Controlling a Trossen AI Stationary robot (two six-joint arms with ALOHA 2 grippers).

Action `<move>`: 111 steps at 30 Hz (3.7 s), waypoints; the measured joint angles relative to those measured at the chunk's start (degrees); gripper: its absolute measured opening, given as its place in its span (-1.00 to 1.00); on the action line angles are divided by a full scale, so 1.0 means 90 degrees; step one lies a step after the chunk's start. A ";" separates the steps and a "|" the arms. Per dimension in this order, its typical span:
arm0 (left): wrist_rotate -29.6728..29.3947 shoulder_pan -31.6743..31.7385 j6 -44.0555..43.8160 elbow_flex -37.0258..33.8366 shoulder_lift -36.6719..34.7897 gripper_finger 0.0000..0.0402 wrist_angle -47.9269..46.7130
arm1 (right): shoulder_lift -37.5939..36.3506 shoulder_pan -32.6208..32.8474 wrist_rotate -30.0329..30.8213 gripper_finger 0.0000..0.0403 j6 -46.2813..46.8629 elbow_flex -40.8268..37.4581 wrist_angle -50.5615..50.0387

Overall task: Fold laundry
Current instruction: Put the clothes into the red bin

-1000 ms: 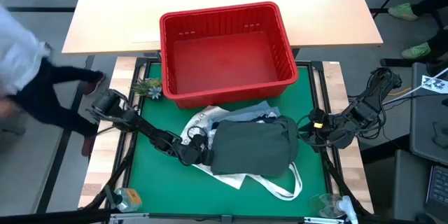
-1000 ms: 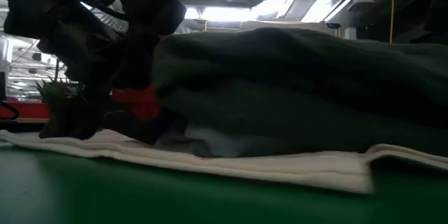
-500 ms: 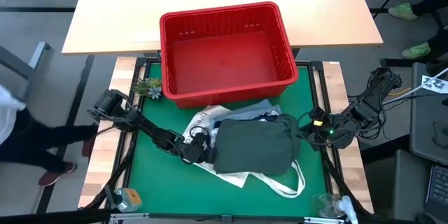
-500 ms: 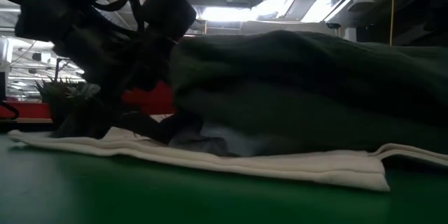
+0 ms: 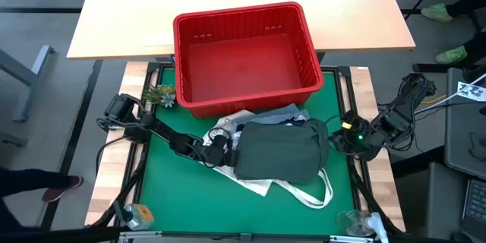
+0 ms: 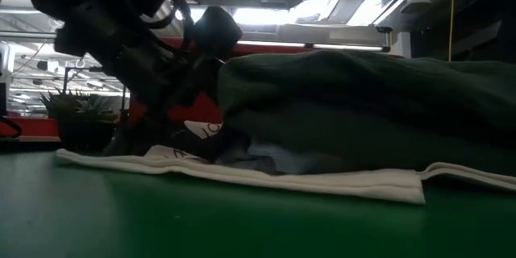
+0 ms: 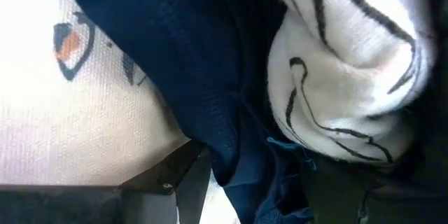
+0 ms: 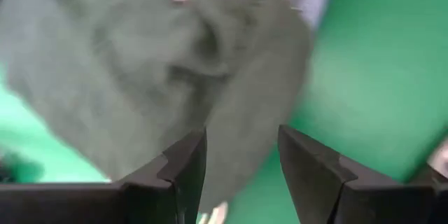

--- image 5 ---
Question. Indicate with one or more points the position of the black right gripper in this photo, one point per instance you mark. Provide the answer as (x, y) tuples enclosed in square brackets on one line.
[(353, 136)]

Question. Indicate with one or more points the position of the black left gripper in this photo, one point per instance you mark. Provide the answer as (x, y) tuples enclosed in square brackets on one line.
[(216, 152)]

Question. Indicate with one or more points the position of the cream printed tote bag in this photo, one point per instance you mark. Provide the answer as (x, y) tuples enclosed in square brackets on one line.
[(250, 186)]

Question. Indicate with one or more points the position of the dark green garment white label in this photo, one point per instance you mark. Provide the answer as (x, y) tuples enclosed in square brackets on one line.
[(281, 152)]

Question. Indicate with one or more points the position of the light blue denim jeans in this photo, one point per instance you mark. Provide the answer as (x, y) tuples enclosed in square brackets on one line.
[(281, 113)]

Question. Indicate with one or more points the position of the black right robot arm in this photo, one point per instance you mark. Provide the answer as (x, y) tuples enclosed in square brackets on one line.
[(398, 114)]

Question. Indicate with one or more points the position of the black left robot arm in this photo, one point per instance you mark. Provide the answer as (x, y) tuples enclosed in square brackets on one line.
[(159, 129)]

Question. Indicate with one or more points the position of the red plastic laundry basket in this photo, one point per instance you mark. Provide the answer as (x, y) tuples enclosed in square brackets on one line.
[(243, 68)]

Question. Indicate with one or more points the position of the green table mat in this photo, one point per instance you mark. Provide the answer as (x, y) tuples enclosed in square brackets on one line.
[(190, 197)]

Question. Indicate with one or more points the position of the small potted succulent plant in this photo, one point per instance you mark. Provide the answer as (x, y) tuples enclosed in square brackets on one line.
[(161, 96)]

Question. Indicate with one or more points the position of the clear bottle with orange label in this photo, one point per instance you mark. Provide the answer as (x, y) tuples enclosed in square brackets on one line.
[(140, 216)]

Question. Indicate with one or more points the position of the grey cabinet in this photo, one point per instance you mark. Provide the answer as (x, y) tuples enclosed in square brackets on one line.
[(463, 133)]

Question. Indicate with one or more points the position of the grey box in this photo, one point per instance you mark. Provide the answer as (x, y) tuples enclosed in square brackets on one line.
[(446, 197)]

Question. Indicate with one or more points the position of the white tag with black pattern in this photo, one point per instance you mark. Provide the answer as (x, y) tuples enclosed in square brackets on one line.
[(471, 92)]

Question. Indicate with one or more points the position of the white paper label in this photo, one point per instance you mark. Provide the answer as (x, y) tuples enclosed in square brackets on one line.
[(159, 39)]

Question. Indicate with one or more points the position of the person's shoe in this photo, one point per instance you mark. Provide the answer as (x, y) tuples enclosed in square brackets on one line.
[(436, 12), (452, 55), (62, 190)]

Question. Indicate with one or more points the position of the black keyboard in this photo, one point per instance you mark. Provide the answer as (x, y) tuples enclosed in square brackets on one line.
[(476, 205)]

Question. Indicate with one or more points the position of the person's leg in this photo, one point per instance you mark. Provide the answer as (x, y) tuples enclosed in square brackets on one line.
[(476, 47), (26, 180), (469, 5)]

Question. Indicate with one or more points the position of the black metal floor stand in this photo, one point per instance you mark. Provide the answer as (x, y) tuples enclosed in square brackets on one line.
[(469, 23)]

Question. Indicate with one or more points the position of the light wooden desk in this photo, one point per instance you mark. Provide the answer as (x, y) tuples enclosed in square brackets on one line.
[(133, 7)]

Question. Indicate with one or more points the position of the grey metal desk leg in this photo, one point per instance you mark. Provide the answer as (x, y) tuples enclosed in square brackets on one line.
[(34, 79)]

